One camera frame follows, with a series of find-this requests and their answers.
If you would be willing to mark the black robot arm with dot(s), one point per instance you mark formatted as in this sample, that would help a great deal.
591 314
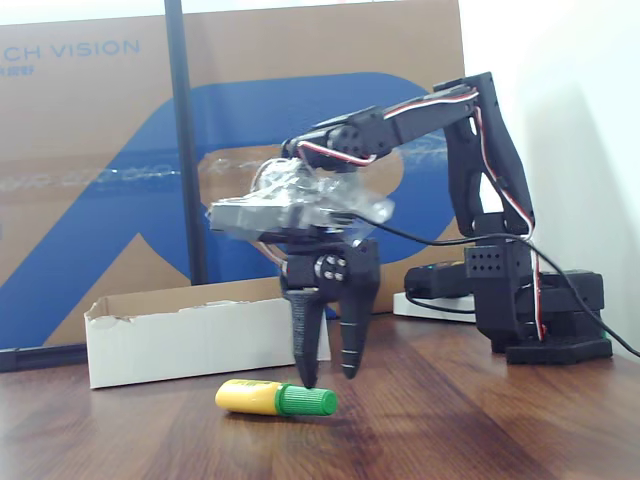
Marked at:
495 150

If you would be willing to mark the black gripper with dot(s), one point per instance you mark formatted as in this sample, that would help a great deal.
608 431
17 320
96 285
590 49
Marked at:
306 270

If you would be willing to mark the yellow bottle with green cap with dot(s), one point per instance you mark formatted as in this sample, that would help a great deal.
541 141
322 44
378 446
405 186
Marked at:
245 397

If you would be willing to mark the tape-wrapped wrist camera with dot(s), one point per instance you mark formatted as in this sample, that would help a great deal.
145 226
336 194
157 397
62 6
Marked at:
250 215

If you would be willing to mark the large brown blue-printed carton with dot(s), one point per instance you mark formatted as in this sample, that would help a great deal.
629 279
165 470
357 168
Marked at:
75 125

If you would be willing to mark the black vertical pole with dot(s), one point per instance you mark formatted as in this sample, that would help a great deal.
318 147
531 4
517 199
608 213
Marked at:
185 150

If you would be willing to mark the white power strip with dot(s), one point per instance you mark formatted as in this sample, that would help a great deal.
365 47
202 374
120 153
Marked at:
406 307

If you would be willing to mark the open white cardboard box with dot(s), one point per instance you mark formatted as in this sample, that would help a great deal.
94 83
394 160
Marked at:
190 345

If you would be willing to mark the black power adapter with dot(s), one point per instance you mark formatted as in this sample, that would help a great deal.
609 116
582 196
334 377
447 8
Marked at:
435 282

